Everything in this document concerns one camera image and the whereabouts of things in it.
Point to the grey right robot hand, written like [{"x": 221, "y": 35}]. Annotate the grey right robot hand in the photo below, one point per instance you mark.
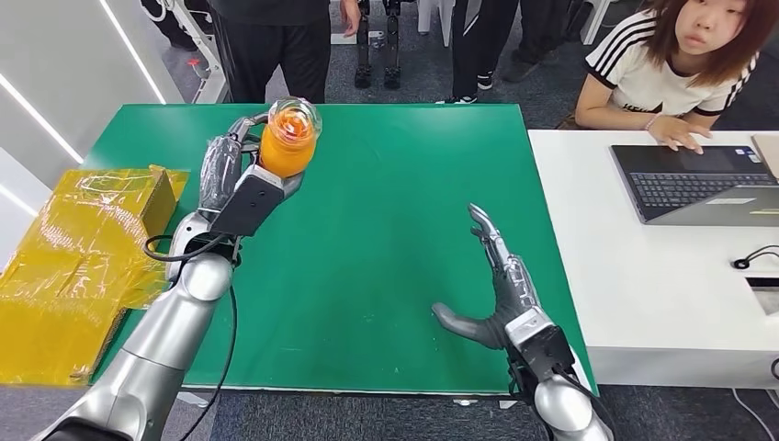
[{"x": 514, "y": 292}]

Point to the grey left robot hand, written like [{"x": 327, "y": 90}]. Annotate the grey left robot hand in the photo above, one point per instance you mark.
[{"x": 220, "y": 170}]

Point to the orange juice bottle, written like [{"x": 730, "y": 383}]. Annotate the orange juice bottle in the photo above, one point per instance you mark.
[{"x": 286, "y": 155}]

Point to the white metal stand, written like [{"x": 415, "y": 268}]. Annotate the white metal stand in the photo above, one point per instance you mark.
[{"x": 213, "y": 67}]

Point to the person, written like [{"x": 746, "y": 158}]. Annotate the person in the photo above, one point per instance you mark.
[
  {"x": 639, "y": 73},
  {"x": 535, "y": 30},
  {"x": 176, "y": 24},
  {"x": 468, "y": 42},
  {"x": 268, "y": 48}
]

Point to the yellow taped cardboard box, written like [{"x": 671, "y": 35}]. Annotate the yellow taped cardboard box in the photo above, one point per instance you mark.
[{"x": 73, "y": 255}]

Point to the white black humanoid robot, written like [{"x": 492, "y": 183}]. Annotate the white black humanoid robot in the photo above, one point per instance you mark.
[{"x": 362, "y": 55}]

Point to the dark grey laptop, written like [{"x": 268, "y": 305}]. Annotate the dark grey laptop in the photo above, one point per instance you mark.
[{"x": 688, "y": 185}]

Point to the person's hand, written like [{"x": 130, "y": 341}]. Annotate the person's hand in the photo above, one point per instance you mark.
[{"x": 677, "y": 131}]

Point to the white furniture leg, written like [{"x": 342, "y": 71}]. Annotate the white furniture leg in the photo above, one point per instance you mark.
[{"x": 426, "y": 15}]

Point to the white chair leg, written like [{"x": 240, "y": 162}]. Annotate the white chair leg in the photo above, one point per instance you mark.
[{"x": 593, "y": 21}]

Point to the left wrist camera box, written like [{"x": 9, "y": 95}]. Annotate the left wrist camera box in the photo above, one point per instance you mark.
[{"x": 246, "y": 204}]

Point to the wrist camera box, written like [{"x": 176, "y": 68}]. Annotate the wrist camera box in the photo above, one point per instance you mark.
[
  {"x": 538, "y": 350},
  {"x": 246, "y": 204}
]

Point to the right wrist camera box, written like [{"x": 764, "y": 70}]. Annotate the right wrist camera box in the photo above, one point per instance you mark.
[{"x": 538, "y": 350}]

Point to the white table frame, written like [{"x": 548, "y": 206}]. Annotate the white table frame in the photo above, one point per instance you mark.
[{"x": 341, "y": 38}]

